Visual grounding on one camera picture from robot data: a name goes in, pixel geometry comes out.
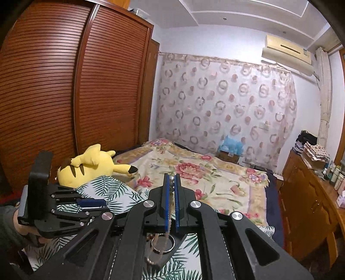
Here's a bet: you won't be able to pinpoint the wooden dresser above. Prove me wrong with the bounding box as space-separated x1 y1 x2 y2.
278 149 345 268

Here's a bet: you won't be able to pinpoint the beaded necklace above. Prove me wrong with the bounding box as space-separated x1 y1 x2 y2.
145 175 174 266

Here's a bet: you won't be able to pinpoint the circle pattern sheer curtain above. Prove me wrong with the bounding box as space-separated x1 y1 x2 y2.
156 52 297 176

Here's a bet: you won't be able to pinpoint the brown cardboard box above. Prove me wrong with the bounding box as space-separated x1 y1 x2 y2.
217 151 241 164

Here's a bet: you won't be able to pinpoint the wrapped air conditioner pipe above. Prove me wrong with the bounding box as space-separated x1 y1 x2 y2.
313 47 331 146

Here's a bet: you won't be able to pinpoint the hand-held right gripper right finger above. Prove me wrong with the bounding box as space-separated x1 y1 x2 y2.
174 174 314 280

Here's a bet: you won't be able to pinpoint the folded patterned cloth stack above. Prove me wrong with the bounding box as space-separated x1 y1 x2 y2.
300 143 331 171

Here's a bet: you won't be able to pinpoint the wooden door frame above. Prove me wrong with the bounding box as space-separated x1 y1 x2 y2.
327 42 345 163

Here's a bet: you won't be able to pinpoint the row of cosmetic bottles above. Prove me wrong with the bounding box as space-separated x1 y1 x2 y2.
323 158 345 192

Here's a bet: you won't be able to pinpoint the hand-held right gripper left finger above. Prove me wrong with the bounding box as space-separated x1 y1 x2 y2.
27 174 171 280

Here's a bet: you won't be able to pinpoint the leaf print pillow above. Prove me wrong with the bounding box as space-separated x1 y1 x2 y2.
32 175 275 280

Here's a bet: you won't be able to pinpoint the light blue plastic item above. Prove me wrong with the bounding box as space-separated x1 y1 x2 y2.
221 134 245 156

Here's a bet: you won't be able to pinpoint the yellow plush toy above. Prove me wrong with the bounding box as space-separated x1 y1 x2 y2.
56 144 140 188

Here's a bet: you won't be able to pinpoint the floral blanket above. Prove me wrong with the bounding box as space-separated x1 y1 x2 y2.
113 138 270 227

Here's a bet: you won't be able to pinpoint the person's left hand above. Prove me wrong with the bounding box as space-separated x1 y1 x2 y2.
16 222 45 247

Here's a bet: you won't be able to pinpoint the brown slatted wooden wardrobe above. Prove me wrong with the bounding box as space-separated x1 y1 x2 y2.
0 0 161 201

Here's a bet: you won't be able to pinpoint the dark blue bed sheet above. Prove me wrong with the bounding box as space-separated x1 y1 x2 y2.
265 172 285 249

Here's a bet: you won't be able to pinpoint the white wall air conditioner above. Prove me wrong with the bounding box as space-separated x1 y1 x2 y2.
261 34 316 78

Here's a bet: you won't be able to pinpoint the dark folded clothes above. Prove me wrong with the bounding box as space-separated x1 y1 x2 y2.
295 130 319 148

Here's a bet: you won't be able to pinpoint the person's left forearm dark sleeve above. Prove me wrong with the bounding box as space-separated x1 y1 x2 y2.
0 205 29 255

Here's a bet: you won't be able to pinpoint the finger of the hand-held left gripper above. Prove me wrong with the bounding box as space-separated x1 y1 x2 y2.
48 185 108 210
37 208 111 239

